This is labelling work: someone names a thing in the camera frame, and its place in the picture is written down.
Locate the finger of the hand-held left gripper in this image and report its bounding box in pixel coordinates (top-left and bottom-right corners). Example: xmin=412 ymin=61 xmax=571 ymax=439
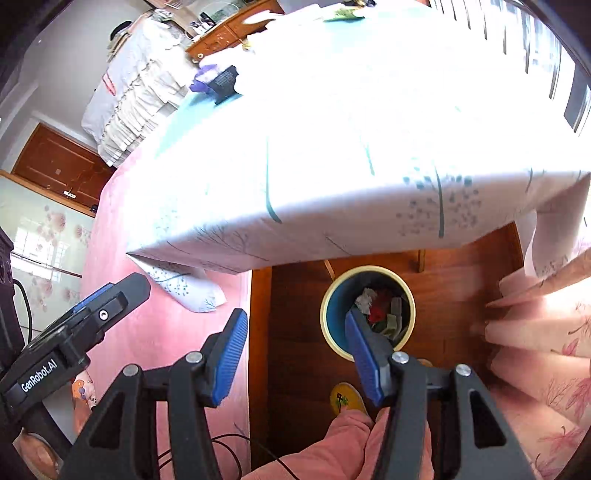
xmin=74 ymin=272 xmax=151 ymax=315
xmin=44 ymin=294 xmax=130 ymax=344

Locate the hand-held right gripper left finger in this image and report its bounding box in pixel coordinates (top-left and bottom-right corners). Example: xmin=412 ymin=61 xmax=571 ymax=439
xmin=60 ymin=308 xmax=250 ymax=480

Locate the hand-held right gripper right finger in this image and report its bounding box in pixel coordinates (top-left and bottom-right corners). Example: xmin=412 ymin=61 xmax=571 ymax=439
xmin=344 ymin=308 xmax=536 ymax=480

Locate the green paper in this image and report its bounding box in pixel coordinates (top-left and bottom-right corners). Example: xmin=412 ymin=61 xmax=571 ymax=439
xmin=372 ymin=316 xmax=402 ymax=341

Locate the red box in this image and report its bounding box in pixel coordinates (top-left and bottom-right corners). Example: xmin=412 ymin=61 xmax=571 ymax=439
xmin=369 ymin=295 xmax=391 ymax=321

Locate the white paper bag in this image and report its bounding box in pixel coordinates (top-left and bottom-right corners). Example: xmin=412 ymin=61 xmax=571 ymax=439
xmin=355 ymin=288 xmax=377 ymax=315

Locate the yellow rimmed bin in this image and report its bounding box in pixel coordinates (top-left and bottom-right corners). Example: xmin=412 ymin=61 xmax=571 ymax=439
xmin=320 ymin=264 xmax=416 ymax=362

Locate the purple plastic bag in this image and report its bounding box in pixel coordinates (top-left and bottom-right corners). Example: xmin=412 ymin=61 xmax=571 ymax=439
xmin=190 ymin=62 xmax=220 ymax=95

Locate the black small box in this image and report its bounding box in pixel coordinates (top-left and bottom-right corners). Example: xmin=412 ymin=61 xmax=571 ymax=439
xmin=209 ymin=65 xmax=243 ymax=104

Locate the pink bed sheet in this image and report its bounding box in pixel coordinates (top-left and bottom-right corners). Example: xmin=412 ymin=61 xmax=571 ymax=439
xmin=69 ymin=138 xmax=252 ymax=480

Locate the floral frosted glass door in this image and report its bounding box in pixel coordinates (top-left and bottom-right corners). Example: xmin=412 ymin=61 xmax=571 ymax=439
xmin=0 ymin=173 xmax=95 ymax=324

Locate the person's right leg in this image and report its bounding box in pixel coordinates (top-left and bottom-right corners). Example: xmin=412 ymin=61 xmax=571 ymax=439
xmin=367 ymin=406 xmax=435 ymax=480

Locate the black stand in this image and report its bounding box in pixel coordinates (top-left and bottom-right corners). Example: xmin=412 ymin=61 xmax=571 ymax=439
xmin=0 ymin=226 xmax=33 ymax=370

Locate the brown wooden door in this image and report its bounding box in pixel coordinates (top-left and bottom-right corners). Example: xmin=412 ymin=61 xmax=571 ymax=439
xmin=11 ymin=122 xmax=116 ymax=215

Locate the pink floral pleated fabric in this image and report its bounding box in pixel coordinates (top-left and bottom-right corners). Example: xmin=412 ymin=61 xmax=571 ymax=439
xmin=471 ymin=254 xmax=591 ymax=480

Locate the tree printed tablecloth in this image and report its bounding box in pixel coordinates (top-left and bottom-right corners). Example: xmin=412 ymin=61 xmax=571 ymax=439
xmin=124 ymin=0 xmax=591 ymax=315

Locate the wooden desk with drawers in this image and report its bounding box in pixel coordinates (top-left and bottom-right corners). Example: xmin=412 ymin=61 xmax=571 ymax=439
xmin=186 ymin=0 xmax=282 ymax=60

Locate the metal window grille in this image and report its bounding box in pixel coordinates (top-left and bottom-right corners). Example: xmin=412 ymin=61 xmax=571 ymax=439
xmin=429 ymin=0 xmax=591 ymax=134

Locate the yellow crumpled wrapper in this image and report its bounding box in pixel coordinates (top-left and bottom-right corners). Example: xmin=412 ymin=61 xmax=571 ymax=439
xmin=323 ymin=7 xmax=366 ymax=22

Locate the black cable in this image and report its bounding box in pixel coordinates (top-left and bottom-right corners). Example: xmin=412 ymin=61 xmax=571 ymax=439
xmin=157 ymin=433 xmax=301 ymax=480

